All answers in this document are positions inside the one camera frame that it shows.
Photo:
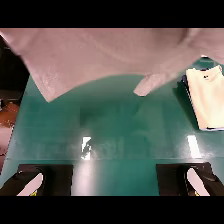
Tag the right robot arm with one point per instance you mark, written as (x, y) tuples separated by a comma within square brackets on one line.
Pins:
[(170, 180)]

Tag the pink shirt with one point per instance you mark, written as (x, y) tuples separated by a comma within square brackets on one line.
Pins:
[(100, 53)]

